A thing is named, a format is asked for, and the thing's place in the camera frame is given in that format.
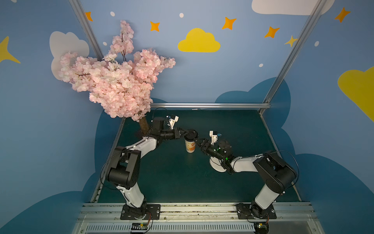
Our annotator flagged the black plastic cup lid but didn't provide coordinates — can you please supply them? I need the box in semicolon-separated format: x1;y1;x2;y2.
187;129;198;141

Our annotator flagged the printed paper milk tea cup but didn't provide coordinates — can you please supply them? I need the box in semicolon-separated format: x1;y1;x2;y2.
185;139;196;153

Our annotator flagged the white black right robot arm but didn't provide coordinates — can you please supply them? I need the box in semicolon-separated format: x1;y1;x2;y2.
195;138;299;219

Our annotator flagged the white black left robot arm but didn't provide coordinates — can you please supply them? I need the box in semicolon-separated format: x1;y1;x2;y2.
105;115;188;210

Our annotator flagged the white leak-proof paper stack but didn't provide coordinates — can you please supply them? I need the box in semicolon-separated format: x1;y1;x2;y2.
209;157;232;173

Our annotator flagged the pink cherry blossom tree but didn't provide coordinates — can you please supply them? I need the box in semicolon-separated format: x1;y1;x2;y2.
58;20;176;134

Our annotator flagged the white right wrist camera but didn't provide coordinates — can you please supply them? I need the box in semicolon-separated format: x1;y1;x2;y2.
209;131;221;145

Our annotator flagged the aluminium frame back bar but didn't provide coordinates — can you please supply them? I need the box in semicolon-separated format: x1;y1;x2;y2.
151;103;271;109

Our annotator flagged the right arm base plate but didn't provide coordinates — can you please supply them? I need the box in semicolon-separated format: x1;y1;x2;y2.
235;203;277;219

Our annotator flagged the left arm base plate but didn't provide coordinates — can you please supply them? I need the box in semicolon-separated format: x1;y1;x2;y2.
120;204;161;220

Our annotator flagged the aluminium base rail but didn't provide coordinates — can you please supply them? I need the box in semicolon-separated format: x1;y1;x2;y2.
72;202;324;234

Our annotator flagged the aluminium frame left post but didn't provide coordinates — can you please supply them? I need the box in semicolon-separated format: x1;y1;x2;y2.
69;0;103;59

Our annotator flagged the aluminium frame post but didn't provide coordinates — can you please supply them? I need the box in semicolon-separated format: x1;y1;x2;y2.
69;0;103;59
263;0;327;109

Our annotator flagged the aluminium frame right post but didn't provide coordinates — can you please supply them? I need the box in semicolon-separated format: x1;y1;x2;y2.
263;0;327;109

